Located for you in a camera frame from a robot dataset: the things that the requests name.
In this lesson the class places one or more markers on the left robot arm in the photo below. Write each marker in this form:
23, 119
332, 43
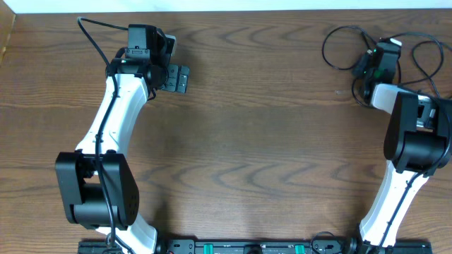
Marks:
97, 187

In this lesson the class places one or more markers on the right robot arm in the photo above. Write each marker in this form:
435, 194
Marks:
417, 143

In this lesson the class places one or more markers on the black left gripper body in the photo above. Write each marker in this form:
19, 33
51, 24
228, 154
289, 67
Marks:
171, 83

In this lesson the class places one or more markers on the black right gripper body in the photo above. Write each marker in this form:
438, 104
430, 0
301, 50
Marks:
364, 70

